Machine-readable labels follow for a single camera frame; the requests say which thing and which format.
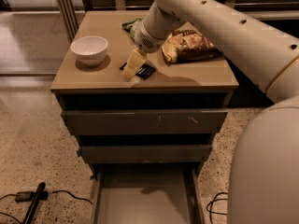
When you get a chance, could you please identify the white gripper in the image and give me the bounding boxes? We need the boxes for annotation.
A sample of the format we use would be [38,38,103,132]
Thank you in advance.
[127,21,164,68]

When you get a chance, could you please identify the dark blue rxbar wrapper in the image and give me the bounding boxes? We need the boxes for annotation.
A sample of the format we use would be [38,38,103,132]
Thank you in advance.
[120,63,156,80]

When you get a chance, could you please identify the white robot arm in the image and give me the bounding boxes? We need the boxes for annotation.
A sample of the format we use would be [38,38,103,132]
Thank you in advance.
[135,0,299,224]

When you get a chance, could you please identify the grey drawer cabinet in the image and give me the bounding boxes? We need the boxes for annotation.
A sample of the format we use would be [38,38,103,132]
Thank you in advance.
[50,11,238,174]

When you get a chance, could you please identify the top grey drawer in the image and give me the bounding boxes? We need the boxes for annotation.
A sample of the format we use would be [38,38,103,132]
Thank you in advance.
[62,109,227,135]

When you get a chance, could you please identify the middle grey drawer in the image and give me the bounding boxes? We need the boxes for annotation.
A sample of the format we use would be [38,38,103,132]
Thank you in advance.
[79,145,212,163]

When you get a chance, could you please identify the open bottom grey drawer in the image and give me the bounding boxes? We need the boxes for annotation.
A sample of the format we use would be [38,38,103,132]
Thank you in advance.
[91,163,205,224]

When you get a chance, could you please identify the green snack bag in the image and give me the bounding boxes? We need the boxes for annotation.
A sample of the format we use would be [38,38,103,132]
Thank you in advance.
[121,18,142,40]

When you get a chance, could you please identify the white ceramic bowl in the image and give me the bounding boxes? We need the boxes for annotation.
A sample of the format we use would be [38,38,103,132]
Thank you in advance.
[70,35,108,66]

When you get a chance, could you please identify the yellow brown chip bag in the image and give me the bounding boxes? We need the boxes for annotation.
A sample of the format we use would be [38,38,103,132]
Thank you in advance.
[162,29,221,63]

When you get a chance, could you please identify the black rod on floor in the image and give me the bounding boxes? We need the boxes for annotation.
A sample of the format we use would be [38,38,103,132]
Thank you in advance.
[22,182,48,224]

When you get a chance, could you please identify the black power adapter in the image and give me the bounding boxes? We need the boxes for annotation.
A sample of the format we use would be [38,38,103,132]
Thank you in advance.
[15,191,34,203]

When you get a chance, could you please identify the thin black floor cable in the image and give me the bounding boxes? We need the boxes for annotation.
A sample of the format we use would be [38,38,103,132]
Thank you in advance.
[51,189,93,206]

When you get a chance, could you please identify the black coiled cable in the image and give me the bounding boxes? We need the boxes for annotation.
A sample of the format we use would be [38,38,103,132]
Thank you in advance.
[206,191,229,224]

